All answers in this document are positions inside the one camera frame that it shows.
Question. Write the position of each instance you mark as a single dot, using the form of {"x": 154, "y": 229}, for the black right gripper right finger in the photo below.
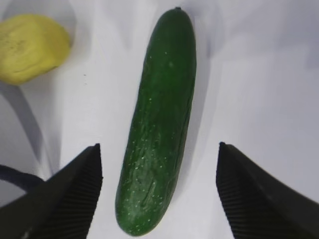
{"x": 257, "y": 205}

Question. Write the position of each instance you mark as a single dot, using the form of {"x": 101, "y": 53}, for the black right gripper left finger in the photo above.
{"x": 61, "y": 208}

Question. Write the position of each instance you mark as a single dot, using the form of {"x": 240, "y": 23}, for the dark blue lunch bag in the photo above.
{"x": 25, "y": 181}

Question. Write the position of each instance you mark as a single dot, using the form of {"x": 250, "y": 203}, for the green cucumber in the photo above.
{"x": 159, "y": 125}

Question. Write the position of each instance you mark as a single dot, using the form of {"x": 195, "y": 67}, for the yellow lemon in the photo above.
{"x": 31, "y": 45}

